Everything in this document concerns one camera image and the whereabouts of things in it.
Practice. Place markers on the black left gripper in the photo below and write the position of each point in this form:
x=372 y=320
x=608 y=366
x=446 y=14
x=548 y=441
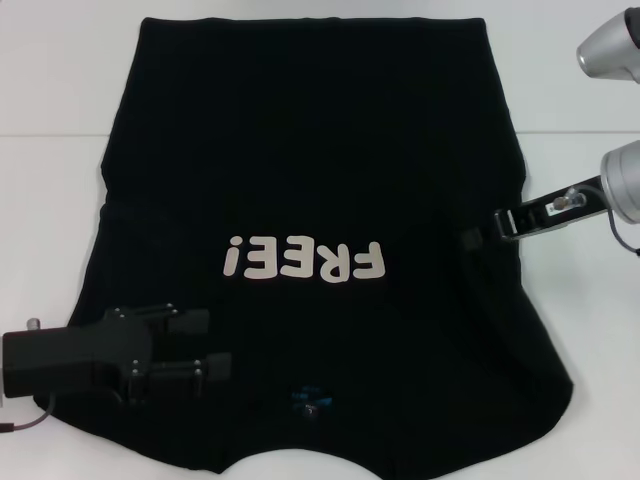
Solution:
x=70 y=352

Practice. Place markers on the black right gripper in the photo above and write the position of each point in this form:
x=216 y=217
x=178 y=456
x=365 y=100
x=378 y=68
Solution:
x=550 y=212

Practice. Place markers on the black shirt with FREE print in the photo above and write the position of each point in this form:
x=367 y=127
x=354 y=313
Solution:
x=320 y=150

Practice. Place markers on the silver right arm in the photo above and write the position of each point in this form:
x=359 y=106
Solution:
x=622 y=180

